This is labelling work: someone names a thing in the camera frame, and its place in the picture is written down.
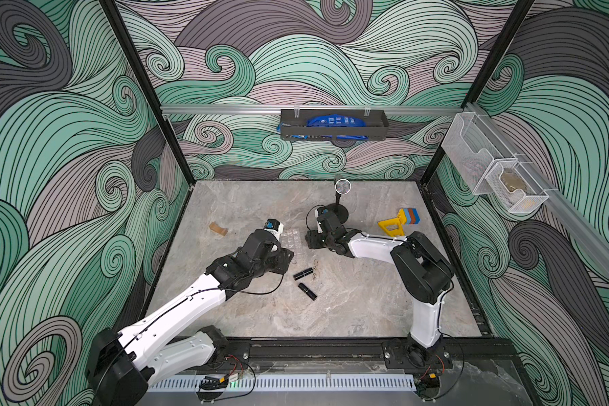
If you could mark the aluminium rail right wall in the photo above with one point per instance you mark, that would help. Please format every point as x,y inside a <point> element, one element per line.
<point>589,240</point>

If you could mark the aluminium rail wall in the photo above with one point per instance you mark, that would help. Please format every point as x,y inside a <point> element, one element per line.
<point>589,240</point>
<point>263,109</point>

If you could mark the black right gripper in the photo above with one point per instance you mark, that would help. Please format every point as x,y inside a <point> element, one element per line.
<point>315,238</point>

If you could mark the clear acrylic lipstick organizer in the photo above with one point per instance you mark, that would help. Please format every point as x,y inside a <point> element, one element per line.
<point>291,239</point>

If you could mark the yellow triangle toy block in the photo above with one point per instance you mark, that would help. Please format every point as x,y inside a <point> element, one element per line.
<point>393,227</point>

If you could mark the black corner frame post left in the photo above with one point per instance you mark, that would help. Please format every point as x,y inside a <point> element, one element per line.
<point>127,45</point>

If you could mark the black lipstick silver band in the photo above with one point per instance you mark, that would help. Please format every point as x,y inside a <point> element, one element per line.
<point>306,272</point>

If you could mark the black square lipstick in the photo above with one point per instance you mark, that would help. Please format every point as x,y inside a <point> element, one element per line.
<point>307,291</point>

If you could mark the black microphone stand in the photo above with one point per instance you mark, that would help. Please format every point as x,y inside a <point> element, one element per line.
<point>342,187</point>

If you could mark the aluminium rail back wall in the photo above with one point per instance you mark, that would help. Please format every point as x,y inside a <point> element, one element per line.
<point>263,109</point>

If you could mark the clear wall bin large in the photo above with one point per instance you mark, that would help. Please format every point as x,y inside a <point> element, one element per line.
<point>474,145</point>

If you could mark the blue object in basket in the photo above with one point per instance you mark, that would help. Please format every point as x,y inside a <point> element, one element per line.
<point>335,121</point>

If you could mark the clear wall bin small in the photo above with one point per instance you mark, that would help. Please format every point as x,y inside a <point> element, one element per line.
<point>515,189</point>

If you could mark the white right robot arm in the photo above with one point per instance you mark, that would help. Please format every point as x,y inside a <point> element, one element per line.
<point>425,272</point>

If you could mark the tan wooden arch block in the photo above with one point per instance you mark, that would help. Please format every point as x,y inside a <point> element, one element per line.
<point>218,229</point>

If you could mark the black wire shelf basket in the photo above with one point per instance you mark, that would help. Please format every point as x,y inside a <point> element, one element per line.
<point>292,127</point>

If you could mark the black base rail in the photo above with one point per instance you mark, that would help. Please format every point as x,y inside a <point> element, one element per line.
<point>391,353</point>

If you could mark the black corner frame post right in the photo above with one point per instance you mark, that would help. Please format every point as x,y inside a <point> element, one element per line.
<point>500,45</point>

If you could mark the black corner frame post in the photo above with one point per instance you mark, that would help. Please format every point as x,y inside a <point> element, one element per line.
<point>127,45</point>
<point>500,45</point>

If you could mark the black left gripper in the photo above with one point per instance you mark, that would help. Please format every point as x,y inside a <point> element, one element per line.
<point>283,260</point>

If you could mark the white perforated cable tray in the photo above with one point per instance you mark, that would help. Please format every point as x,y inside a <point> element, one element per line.
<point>325,383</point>

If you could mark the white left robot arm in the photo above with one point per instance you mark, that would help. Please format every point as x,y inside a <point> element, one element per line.
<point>123,364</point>

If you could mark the multicolour stacked toy blocks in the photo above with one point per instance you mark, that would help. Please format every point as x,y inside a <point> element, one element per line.
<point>408,216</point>

